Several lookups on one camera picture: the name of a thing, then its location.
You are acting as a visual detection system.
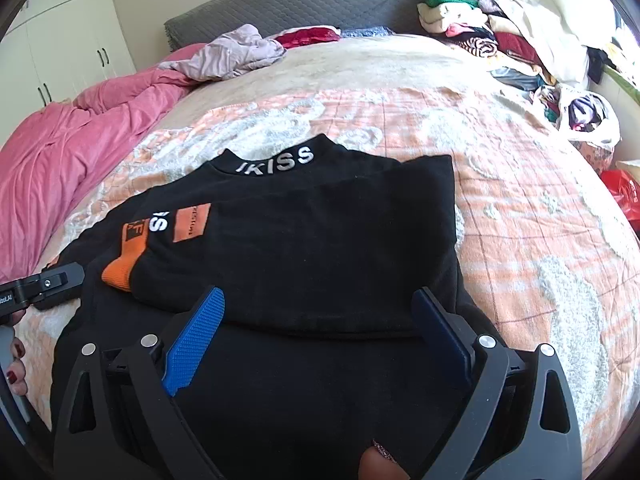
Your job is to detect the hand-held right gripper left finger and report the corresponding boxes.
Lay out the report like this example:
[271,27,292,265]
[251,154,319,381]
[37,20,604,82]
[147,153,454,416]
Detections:
[52,285,226,480]

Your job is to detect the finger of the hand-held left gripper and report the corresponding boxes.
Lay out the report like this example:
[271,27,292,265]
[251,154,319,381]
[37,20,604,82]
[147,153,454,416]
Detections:
[15,262,86,311]

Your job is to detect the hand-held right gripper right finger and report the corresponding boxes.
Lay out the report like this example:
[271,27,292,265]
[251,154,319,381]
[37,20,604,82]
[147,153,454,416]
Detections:
[410,286,583,480]

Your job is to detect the black sweater with orange patches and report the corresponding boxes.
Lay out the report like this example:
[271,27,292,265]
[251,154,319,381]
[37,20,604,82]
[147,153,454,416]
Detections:
[50,134,506,480]

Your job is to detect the white plastic bag of clothes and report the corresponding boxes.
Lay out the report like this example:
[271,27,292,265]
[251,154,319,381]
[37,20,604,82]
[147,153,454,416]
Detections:
[532,82,621,151]

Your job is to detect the pile of mixed clothes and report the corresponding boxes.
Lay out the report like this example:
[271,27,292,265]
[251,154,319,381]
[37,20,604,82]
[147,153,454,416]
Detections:
[417,0,556,91]

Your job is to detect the person's left hand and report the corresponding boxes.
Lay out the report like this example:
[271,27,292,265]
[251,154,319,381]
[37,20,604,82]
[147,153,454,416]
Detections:
[6,310,28,397]

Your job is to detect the person's right hand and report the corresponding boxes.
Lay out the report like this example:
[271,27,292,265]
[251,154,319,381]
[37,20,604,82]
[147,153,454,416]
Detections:
[359,440,416,480]

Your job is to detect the pink quilt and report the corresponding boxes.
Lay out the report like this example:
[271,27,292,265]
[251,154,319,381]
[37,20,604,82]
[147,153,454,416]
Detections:
[0,42,211,286]

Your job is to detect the orange and white fleece blanket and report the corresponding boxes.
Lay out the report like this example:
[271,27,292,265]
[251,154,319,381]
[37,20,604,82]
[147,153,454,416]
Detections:
[10,35,640,480]

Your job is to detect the red plastic bag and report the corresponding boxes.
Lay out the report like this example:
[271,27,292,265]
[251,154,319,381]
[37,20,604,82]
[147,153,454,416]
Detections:
[600,169,640,233]

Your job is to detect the cream wardrobe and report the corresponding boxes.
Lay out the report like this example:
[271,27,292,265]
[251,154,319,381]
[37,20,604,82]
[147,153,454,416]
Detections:
[0,0,138,111]

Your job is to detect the lilac crumpled garment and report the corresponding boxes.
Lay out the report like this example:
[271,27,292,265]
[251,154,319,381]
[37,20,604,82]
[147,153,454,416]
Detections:
[167,30,287,81]

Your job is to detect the black hanging garment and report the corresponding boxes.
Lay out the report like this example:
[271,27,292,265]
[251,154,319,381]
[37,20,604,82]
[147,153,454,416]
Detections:
[587,47,613,83]

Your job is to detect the blue patterned cloth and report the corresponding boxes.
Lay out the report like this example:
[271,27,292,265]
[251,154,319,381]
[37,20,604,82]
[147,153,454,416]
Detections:
[342,25,396,39]

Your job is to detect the red garment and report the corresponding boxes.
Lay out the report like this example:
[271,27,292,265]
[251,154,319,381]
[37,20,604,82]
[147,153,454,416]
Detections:
[274,26,342,50]

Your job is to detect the white curtain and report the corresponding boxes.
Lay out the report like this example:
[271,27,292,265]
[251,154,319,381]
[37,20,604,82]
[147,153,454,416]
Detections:
[487,0,616,86]

